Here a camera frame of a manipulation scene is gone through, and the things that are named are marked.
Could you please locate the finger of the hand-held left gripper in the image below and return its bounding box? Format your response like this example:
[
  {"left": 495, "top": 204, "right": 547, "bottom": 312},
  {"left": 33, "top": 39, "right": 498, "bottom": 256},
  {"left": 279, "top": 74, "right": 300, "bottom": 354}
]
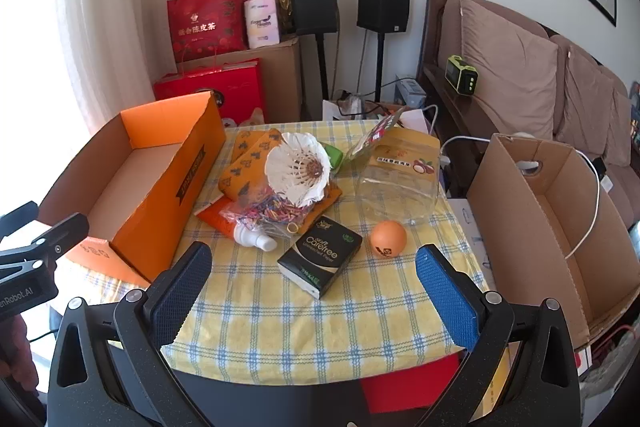
[
  {"left": 0, "top": 201, "right": 40, "bottom": 238},
  {"left": 0, "top": 213, "right": 91, "bottom": 269}
]

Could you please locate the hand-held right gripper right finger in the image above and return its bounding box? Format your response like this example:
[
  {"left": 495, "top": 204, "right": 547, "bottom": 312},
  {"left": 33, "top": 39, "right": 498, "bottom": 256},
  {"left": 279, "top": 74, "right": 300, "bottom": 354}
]
[{"left": 415, "top": 244, "right": 583, "bottom": 427}]

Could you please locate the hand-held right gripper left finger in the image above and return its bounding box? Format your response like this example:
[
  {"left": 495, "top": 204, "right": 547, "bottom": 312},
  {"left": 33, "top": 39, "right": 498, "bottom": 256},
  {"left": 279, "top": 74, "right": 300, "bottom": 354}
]
[{"left": 47, "top": 241, "right": 213, "bottom": 427}]

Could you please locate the orange cream tube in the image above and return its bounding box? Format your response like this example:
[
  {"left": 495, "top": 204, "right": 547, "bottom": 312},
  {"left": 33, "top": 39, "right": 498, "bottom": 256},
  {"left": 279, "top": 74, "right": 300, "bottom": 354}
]
[{"left": 196, "top": 199, "right": 278, "bottom": 253}]

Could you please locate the orange ball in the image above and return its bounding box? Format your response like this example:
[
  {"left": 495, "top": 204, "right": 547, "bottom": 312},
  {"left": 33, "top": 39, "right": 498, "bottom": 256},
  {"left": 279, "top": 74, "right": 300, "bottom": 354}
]
[{"left": 370, "top": 222, "right": 408, "bottom": 259}]

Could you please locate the orange cardboard box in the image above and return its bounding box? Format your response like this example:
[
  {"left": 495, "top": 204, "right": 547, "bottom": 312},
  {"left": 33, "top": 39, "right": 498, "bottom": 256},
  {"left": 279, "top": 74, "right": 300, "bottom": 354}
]
[{"left": 37, "top": 90, "right": 228, "bottom": 284}]

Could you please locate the bag of colourful rubber bands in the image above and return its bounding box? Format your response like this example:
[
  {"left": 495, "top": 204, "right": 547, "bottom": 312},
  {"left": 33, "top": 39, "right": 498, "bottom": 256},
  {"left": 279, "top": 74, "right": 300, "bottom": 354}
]
[{"left": 227, "top": 192, "right": 313, "bottom": 238}]

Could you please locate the clear plastic jar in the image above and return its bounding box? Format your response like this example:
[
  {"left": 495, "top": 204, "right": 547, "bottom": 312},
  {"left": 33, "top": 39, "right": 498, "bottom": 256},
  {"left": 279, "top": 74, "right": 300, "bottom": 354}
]
[{"left": 355, "top": 129, "right": 442, "bottom": 227}]

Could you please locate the orange knit cloth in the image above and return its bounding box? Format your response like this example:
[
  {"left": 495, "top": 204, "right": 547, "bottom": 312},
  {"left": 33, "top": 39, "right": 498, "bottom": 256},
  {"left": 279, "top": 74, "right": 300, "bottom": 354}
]
[{"left": 218, "top": 129, "right": 343, "bottom": 212}]

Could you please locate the black tissue pack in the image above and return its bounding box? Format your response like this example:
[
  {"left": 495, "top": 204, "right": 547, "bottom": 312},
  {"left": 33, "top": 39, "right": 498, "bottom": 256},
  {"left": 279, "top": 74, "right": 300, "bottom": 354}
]
[{"left": 277, "top": 215, "right": 364, "bottom": 299}]

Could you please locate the white shuttlecock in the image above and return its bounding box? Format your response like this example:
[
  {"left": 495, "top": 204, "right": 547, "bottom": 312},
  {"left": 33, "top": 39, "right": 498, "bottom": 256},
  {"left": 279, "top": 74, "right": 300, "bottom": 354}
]
[{"left": 264, "top": 132, "right": 333, "bottom": 208}]

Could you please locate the clear packet red label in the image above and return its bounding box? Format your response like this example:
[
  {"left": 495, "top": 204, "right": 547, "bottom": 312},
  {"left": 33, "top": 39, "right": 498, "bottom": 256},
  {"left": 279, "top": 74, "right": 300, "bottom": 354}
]
[{"left": 345, "top": 114, "right": 402, "bottom": 162}]

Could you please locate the green plastic case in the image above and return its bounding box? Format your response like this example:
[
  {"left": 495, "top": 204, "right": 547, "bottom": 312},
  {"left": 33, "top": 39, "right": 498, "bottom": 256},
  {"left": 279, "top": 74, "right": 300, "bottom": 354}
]
[{"left": 320, "top": 142, "right": 344, "bottom": 178}]

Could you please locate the person's left forearm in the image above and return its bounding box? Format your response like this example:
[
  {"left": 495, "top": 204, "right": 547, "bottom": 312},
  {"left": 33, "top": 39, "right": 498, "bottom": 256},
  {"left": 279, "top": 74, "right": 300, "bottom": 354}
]
[{"left": 0, "top": 314, "right": 33, "bottom": 378}]

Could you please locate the yellow checked tablecloth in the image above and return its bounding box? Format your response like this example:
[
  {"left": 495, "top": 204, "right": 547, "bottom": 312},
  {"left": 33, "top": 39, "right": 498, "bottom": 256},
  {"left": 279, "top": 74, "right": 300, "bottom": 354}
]
[{"left": 82, "top": 119, "right": 488, "bottom": 370}]

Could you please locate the grey electronic device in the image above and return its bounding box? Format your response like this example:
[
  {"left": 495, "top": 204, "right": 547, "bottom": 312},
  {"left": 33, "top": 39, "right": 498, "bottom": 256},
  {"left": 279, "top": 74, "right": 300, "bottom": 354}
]
[{"left": 395, "top": 77, "right": 427, "bottom": 106}]

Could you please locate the green and black device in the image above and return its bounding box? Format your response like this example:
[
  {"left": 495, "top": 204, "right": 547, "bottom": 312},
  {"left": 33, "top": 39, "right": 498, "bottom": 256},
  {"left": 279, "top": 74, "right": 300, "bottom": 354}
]
[{"left": 446, "top": 54, "right": 480, "bottom": 96}]

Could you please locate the white curtain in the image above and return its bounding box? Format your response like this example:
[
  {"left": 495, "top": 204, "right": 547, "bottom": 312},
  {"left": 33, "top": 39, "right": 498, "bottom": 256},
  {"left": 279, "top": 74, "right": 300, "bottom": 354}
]
[{"left": 0, "top": 0, "right": 208, "bottom": 188}]

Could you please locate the large brown cardboard box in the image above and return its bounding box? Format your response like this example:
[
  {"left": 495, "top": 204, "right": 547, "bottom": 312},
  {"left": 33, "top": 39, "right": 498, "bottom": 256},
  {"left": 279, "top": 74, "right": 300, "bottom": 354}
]
[{"left": 175, "top": 34, "right": 303, "bottom": 125}]

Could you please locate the large brown sofa cushion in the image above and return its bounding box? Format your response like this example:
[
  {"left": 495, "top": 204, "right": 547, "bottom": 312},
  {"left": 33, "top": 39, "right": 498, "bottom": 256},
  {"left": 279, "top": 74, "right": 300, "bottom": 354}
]
[{"left": 459, "top": 0, "right": 560, "bottom": 140}]

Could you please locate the black speaker stand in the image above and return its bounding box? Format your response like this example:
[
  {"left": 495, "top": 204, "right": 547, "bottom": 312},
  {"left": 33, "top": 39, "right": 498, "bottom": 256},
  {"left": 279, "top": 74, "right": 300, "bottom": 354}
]
[
  {"left": 372, "top": 31, "right": 386, "bottom": 100},
  {"left": 314, "top": 32, "right": 331, "bottom": 104}
]

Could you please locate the red gift bag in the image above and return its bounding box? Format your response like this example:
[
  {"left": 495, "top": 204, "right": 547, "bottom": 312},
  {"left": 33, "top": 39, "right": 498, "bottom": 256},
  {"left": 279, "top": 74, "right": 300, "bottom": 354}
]
[{"left": 166, "top": 0, "right": 253, "bottom": 64}]

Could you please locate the pack of tissue rolls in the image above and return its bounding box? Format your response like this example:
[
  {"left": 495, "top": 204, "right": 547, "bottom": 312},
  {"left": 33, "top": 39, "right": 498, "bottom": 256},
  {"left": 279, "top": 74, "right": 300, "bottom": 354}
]
[{"left": 244, "top": 0, "right": 280, "bottom": 50}]

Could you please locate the dark wooden sofa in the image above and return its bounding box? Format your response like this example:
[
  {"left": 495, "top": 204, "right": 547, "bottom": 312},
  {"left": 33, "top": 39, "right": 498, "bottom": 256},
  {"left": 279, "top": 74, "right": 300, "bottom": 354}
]
[{"left": 417, "top": 0, "right": 640, "bottom": 233}]

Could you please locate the gold foil bag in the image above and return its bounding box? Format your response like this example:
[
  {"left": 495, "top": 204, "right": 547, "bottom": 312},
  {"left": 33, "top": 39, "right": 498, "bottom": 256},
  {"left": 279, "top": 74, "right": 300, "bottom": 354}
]
[{"left": 262, "top": 0, "right": 293, "bottom": 35}]

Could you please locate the black speaker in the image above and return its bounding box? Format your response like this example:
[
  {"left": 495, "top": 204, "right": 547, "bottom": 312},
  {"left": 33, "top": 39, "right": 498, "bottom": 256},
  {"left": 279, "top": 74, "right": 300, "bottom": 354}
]
[
  {"left": 286, "top": 0, "right": 341, "bottom": 36},
  {"left": 356, "top": 0, "right": 412, "bottom": 34}
]

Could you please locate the white cable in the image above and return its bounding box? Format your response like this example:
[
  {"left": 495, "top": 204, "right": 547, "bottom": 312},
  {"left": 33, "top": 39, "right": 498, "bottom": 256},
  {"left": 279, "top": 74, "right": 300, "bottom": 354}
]
[{"left": 422, "top": 104, "right": 601, "bottom": 260}]

